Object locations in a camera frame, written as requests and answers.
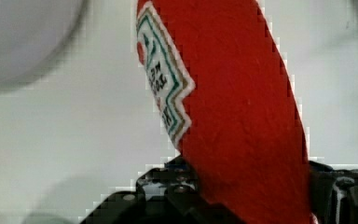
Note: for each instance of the grey round plate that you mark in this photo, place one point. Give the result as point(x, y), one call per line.
point(32, 32)

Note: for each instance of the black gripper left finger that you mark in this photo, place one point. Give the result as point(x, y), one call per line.
point(166, 195)

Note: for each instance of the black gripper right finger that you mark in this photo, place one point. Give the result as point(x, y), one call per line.
point(333, 194)

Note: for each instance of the red plush ketchup bottle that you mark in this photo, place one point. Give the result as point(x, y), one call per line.
point(226, 102)

